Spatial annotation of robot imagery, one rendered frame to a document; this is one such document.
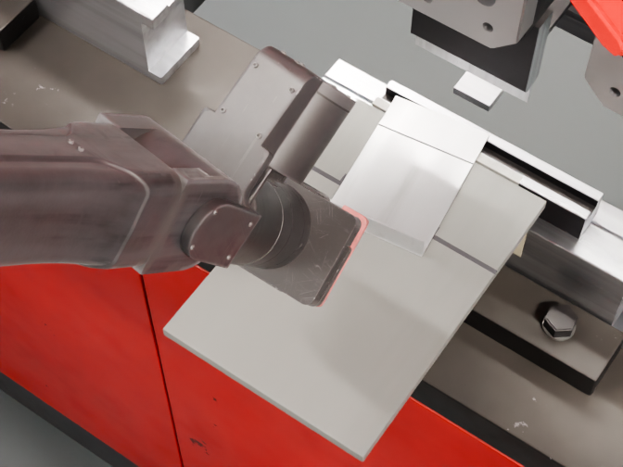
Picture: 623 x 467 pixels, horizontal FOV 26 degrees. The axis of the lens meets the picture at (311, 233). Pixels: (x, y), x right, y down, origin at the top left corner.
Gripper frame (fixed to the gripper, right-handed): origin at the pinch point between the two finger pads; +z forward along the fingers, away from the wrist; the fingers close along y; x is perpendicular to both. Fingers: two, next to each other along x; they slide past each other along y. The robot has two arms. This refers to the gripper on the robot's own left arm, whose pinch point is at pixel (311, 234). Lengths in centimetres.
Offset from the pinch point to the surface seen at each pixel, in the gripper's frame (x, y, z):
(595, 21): -20.3, -12.5, -12.0
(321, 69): -14, 56, 136
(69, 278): 22, 35, 42
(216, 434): 31, 16, 57
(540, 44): -19.6, -6.7, 4.2
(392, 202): -4.4, -0.8, 12.1
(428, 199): -5.9, -3.1, 13.0
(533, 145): -20, 16, 140
